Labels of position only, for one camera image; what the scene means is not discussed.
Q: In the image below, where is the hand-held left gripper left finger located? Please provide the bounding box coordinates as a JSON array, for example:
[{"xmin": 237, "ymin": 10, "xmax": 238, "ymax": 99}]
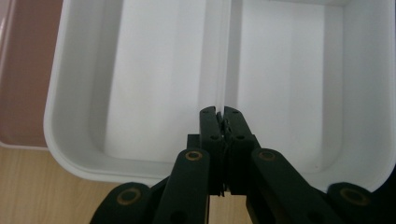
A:
[{"xmin": 186, "ymin": 105, "xmax": 227, "ymax": 198}]

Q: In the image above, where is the pink storage box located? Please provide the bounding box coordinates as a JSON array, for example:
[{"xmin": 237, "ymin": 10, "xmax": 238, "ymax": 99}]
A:
[{"xmin": 0, "ymin": 0, "xmax": 64, "ymax": 151}]

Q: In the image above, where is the white divided tray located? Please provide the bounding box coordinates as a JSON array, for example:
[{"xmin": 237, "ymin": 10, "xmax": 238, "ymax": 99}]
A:
[{"xmin": 43, "ymin": 0, "xmax": 396, "ymax": 193}]

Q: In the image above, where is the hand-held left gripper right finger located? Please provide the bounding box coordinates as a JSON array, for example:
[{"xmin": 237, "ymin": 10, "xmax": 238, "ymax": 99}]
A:
[{"xmin": 223, "ymin": 105, "xmax": 262, "ymax": 196}]

